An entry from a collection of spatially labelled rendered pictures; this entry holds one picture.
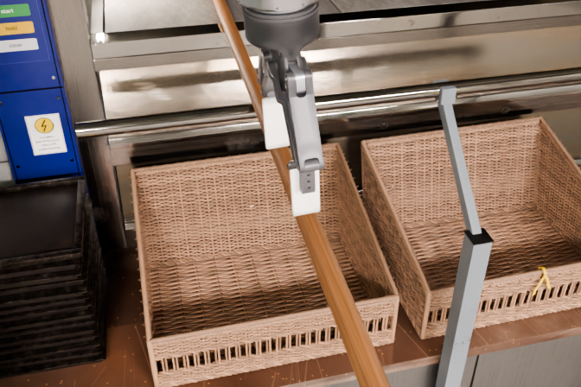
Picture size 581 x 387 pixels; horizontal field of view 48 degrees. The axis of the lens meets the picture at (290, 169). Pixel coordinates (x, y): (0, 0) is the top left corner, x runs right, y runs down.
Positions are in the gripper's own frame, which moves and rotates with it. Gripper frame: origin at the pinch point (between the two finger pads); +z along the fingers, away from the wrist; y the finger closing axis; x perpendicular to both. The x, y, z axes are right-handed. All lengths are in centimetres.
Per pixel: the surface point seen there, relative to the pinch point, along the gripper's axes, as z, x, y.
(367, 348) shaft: 13.2, 3.8, 16.7
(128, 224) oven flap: 65, -28, -78
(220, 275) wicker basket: 76, -7, -63
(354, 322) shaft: 13.2, 3.5, 12.9
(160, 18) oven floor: 17, -10, -95
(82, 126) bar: 16, -28, -46
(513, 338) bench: 79, 57, -27
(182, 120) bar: 17.5, -10.1, -45.4
